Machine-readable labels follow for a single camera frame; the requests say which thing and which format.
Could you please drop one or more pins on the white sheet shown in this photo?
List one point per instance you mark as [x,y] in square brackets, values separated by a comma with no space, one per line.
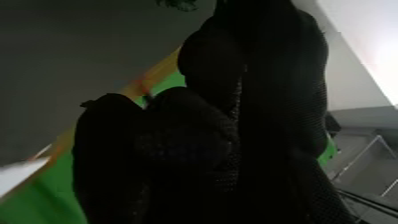
[19,175]

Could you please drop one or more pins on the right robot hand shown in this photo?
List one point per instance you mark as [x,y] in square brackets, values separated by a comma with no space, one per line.
[267,133]

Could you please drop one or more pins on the dark mat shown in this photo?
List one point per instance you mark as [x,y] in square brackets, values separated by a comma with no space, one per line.
[72,66]

